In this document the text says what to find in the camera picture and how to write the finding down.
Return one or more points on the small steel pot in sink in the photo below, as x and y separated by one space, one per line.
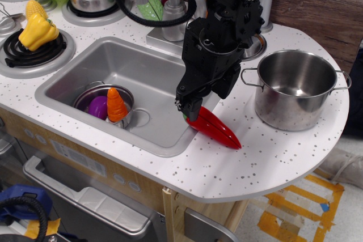
128 111

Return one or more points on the red toy chili pepper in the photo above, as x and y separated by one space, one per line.
210 125

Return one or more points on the grey toy sink basin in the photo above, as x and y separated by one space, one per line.
149 75

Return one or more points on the yellow toy bell pepper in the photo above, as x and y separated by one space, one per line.
38 32

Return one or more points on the purple toy eggplant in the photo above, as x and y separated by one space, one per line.
98 107

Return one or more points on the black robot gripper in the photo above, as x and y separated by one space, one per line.
208 68

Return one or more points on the black front stove burner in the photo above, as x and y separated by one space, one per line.
18 62

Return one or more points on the back right stove burner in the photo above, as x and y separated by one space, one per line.
91 19

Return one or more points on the blue bag with black hose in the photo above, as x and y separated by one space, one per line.
24 215

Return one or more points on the yellow toy corn cob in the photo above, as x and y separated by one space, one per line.
33 7

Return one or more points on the orange toy carrot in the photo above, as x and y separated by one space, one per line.
116 108

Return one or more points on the grey oven door with handle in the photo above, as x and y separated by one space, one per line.
92 210

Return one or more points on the white shoe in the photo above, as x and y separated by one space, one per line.
342 166

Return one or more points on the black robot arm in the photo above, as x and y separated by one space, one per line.
233 21

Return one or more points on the large steel pot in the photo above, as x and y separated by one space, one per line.
292 89

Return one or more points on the grey toy faucet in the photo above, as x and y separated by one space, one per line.
172 10

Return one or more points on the green toy vegetable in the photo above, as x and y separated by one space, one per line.
153 10

